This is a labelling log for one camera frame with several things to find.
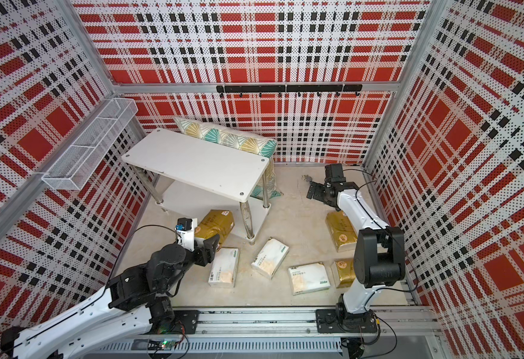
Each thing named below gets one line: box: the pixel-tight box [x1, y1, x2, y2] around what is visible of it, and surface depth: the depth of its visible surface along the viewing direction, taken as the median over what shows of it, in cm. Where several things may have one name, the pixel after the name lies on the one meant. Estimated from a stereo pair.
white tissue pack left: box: [208, 246, 241, 288], surface depth 82 cm
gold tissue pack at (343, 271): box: [330, 258, 356, 289], surface depth 80 cm
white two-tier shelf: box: [121, 127, 272, 244], surface depth 80 cm
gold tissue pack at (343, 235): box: [325, 210, 358, 253], surface depth 91 cm
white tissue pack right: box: [288, 261, 331, 297], surface depth 80 cm
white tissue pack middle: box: [250, 237, 290, 280], surface depth 85 cm
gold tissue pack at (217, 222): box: [194, 209, 236, 246], surface depth 72 cm
